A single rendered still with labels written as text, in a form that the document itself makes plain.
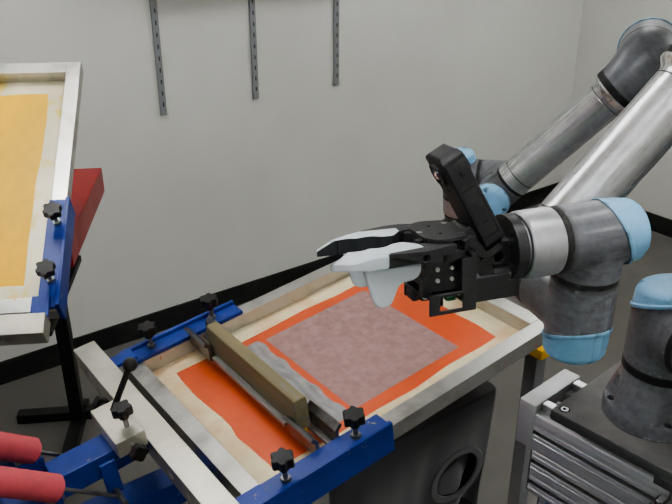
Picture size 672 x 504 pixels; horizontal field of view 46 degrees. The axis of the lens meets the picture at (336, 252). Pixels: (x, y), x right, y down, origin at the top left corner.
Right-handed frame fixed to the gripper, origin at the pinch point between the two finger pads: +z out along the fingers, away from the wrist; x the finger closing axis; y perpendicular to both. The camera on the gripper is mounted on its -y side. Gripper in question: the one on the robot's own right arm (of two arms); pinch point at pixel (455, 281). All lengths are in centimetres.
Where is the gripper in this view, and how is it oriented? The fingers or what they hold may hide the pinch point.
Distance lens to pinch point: 197.1
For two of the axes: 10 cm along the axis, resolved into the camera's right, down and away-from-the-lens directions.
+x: 7.9, -3.7, 4.8
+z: 1.0, 8.6, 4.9
